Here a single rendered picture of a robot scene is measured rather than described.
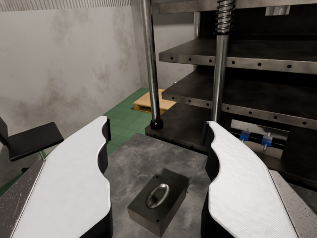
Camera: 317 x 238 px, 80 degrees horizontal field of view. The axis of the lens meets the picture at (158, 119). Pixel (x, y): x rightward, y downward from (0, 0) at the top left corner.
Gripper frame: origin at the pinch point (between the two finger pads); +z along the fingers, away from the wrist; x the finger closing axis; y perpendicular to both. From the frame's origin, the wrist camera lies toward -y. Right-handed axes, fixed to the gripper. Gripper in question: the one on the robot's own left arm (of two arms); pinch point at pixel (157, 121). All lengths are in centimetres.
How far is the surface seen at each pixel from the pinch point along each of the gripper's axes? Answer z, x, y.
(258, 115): 75, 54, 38
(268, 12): 101, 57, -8
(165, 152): 75, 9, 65
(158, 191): 44, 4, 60
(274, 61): 74, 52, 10
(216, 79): 83, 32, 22
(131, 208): 35, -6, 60
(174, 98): 102, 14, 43
